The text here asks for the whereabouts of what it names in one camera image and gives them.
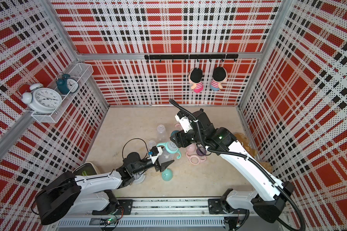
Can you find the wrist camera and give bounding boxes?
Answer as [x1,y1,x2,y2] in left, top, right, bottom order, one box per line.
[175,111,194,133]
[148,146,163,164]

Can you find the pink bottle cap near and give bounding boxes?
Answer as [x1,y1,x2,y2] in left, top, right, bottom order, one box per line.
[186,143,197,155]

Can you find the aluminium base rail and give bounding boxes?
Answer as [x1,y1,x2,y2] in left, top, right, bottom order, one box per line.
[45,197,285,231]

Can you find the brown plush toy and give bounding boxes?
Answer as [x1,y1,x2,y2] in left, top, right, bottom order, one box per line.
[234,132,257,157]

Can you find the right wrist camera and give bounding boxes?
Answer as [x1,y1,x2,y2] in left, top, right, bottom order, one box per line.
[175,111,194,133]

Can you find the white wire shelf basket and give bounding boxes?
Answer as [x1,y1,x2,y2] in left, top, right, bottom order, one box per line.
[22,63,93,123]

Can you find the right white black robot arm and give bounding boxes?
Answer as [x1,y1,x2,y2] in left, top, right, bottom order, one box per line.
[170,107,306,231]

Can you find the small white alarm clock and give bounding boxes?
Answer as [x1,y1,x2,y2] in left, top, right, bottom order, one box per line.
[133,172,146,184]

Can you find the clear baby bottle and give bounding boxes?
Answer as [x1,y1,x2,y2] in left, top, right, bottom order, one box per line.
[157,141,181,164]
[157,125,167,142]
[147,140,157,150]

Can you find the mint green bottle handle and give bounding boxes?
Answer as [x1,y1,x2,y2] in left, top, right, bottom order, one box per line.
[157,141,182,160]

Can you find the black hook rail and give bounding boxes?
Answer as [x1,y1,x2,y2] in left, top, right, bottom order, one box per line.
[144,54,239,62]

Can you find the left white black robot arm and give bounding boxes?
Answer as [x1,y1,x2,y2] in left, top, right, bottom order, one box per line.
[34,152,174,225]

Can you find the plush doll blue pants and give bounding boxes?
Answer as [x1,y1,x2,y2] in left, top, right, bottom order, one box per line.
[210,66,228,91]

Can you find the large white alarm clock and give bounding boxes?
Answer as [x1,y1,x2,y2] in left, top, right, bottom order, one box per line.
[21,83,62,114]

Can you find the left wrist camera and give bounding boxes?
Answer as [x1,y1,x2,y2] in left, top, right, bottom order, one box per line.
[148,146,163,164]

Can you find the pink bottle handle near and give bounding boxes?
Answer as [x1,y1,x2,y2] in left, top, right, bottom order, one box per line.
[186,152,207,165]

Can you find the teal alarm clock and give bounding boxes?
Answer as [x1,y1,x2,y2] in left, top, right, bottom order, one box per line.
[56,74,79,95]

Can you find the mint green bottle cap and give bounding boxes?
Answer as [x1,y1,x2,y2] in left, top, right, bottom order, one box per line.
[162,168,173,182]

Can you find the plush doll pink pants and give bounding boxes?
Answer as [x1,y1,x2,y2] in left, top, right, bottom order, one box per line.
[189,68,203,93]

